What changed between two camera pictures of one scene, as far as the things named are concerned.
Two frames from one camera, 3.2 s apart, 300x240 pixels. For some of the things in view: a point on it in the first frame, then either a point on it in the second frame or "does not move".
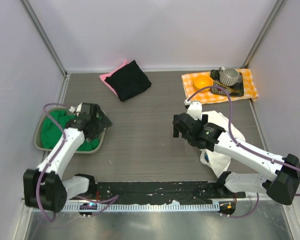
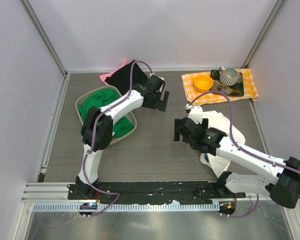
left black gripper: [97, 125] → [159, 100]
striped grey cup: [228, 76] does not move
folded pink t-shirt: [103, 76] does not move
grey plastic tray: [37, 141] → [80, 98]
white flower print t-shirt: [219, 163] does not move
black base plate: [133, 192] does not move
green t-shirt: [51, 135] → [100, 98]
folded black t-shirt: [129, 81] does not move
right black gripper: [179, 124] does not move
